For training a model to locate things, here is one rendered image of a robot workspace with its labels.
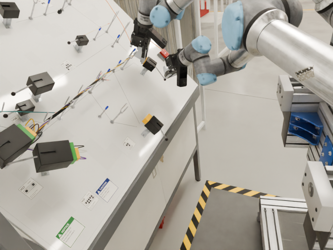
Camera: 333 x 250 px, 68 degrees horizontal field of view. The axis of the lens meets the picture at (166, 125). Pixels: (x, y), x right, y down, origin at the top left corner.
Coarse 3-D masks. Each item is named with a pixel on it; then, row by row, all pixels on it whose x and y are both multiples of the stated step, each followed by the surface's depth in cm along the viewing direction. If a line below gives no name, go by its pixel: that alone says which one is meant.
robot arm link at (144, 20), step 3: (138, 12) 107; (138, 15) 107; (141, 15) 106; (138, 18) 108; (141, 18) 107; (144, 18) 106; (147, 18) 106; (141, 21) 108; (144, 21) 107; (147, 21) 107; (150, 21) 108; (144, 24) 109; (147, 24) 108; (150, 24) 109
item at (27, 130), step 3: (18, 126) 70; (21, 126) 70; (27, 126) 72; (21, 129) 70; (24, 129) 70; (27, 129) 71; (30, 129) 72; (24, 132) 70; (27, 132) 70; (30, 132) 71; (33, 132) 72; (30, 135) 70; (33, 135) 71; (33, 138) 70
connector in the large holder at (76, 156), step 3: (72, 144) 76; (72, 147) 76; (72, 150) 75; (75, 150) 77; (78, 150) 77; (72, 153) 75; (75, 153) 75; (78, 153) 77; (75, 156) 75; (78, 156) 76; (75, 159) 75; (78, 159) 77; (72, 162) 76
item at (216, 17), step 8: (216, 0) 337; (216, 8) 343; (208, 16) 385; (216, 16) 349; (216, 24) 355; (216, 32) 362; (216, 40) 368; (216, 48) 375; (224, 48) 409; (216, 56) 382
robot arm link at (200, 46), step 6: (198, 36) 100; (204, 36) 101; (192, 42) 102; (198, 42) 99; (204, 42) 100; (210, 42) 101; (186, 48) 106; (192, 48) 102; (198, 48) 99; (204, 48) 99; (210, 48) 101; (186, 54) 106; (192, 54) 103; (198, 54) 101; (204, 54) 101; (192, 60) 104
